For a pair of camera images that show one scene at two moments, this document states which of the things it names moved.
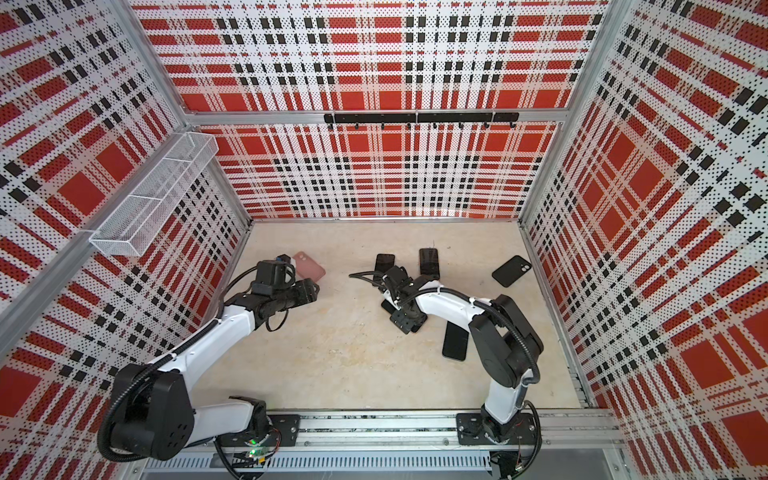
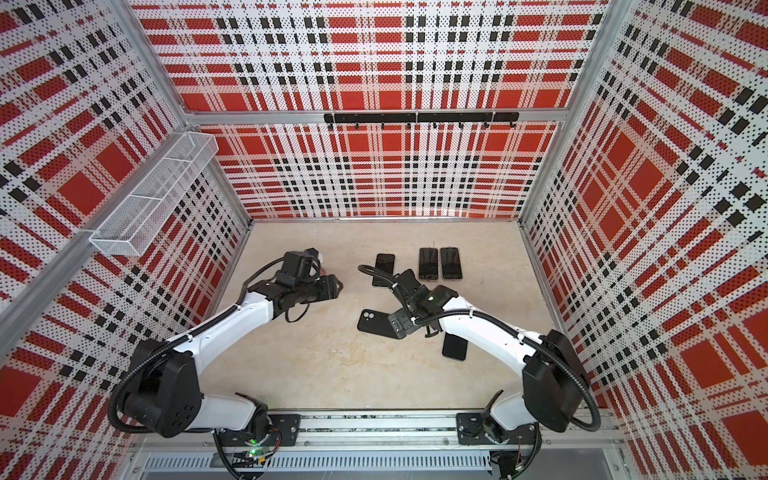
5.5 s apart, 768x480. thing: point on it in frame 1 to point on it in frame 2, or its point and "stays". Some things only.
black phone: [455, 342] stays
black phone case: [510, 271] to [376, 322]
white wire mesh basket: [132, 226] stays
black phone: [429, 262] stays
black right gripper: [404, 322] stays
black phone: [387, 306] to [450, 260]
